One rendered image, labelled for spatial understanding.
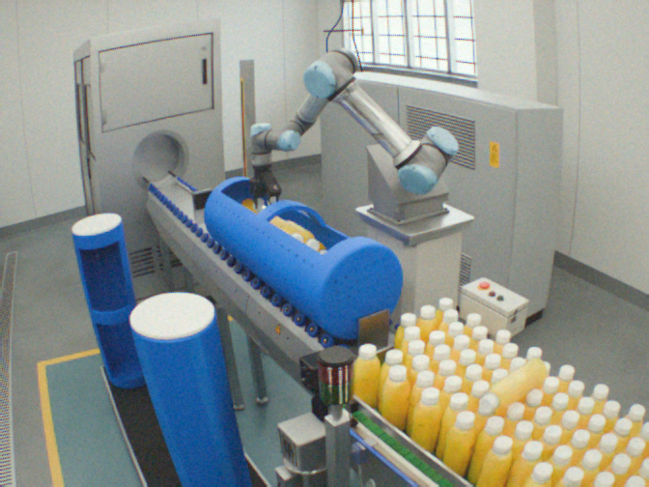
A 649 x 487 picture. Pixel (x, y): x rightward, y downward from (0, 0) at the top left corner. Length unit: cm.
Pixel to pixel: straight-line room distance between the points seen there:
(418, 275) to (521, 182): 129
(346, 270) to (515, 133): 167
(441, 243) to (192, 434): 107
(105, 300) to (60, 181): 359
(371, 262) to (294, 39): 562
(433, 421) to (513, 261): 208
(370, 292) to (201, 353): 51
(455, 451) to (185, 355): 82
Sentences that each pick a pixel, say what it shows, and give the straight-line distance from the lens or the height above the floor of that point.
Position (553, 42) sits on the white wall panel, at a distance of 422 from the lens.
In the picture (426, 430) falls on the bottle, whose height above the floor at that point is 99.
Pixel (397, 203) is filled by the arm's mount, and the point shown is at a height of 123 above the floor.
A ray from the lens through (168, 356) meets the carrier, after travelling 156.
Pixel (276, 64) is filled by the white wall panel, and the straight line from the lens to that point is 686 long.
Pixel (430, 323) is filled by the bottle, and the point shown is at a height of 105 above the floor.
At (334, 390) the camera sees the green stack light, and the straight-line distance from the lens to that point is 100.
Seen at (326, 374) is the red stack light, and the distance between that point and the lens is 98.
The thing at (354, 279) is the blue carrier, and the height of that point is 114.
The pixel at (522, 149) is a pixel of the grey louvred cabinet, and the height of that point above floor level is 121.
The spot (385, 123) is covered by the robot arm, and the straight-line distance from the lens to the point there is 168.
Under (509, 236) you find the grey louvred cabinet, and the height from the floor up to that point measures 71.
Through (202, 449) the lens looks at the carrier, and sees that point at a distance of 180.
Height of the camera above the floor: 180
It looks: 22 degrees down
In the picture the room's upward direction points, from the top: 2 degrees counter-clockwise
